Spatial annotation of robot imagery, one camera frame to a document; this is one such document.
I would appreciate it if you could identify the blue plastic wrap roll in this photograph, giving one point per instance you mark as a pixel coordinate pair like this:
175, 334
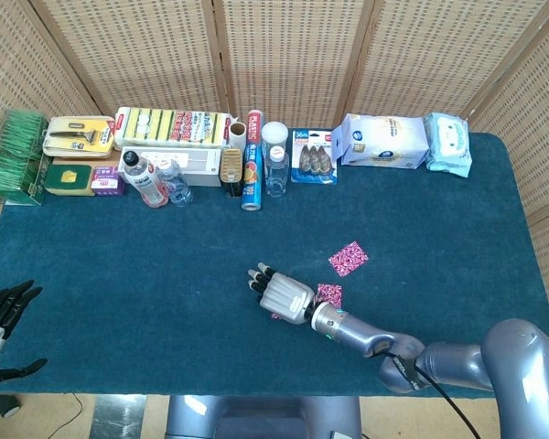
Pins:
251, 174

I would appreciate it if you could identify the tall clear bottle white cap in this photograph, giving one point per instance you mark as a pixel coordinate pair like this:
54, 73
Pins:
276, 174

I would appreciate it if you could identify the white paper cup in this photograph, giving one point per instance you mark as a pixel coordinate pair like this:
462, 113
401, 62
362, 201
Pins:
238, 135

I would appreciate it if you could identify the grey robot torso base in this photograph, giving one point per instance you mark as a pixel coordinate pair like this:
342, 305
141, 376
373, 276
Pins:
256, 418

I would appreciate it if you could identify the small purple box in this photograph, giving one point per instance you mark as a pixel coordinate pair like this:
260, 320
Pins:
106, 183

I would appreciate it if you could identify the pink patterned card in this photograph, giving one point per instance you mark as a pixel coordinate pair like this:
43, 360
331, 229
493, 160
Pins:
347, 260
331, 295

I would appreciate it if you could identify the blue blister pack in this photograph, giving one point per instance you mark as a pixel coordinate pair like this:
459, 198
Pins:
313, 157

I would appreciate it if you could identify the yellow green sponge multipack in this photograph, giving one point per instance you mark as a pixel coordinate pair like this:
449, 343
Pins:
164, 128

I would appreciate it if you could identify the long white carton box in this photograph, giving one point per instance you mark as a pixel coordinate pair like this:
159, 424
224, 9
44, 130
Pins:
196, 164

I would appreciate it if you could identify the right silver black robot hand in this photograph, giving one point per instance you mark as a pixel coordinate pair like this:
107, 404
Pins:
286, 297

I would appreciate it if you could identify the clear jar white lid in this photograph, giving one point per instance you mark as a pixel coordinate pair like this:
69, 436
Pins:
274, 135

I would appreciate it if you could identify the white tissue pack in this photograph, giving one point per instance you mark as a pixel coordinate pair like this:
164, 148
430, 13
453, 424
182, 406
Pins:
384, 142

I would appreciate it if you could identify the clear water bottle pink label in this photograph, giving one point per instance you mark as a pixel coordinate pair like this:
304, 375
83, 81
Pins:
178, 187

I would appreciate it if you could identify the pink patterned card top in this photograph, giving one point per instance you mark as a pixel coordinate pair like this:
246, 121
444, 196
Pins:
347, 260

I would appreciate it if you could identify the green tea bag box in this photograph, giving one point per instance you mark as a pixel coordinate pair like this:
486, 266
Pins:
13, 155

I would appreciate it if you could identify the teal carpet table cover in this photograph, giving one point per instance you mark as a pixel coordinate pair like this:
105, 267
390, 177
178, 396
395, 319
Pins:
164, 274

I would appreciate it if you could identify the green yellow scrub sponge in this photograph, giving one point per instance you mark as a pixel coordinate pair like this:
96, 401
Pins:
68, 179

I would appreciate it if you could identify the razor in yellow beige package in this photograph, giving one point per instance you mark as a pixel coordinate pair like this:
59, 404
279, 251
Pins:
78, 135

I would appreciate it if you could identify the light blue wet wipes pack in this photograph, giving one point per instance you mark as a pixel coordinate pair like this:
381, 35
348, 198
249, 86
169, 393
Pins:
448, 146

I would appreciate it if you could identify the black gold tin can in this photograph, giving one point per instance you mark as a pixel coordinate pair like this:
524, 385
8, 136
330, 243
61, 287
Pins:
232, 167

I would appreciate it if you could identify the brown cardboard box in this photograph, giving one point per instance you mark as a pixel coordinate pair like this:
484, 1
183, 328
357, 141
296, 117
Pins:
87, 158

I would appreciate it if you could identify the woven bamboo folding screen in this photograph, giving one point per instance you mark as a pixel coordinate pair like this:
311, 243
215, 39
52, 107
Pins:
293, 55

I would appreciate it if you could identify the pink drink bottle black cap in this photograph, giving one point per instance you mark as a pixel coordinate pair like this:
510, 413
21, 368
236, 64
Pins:
148, 187

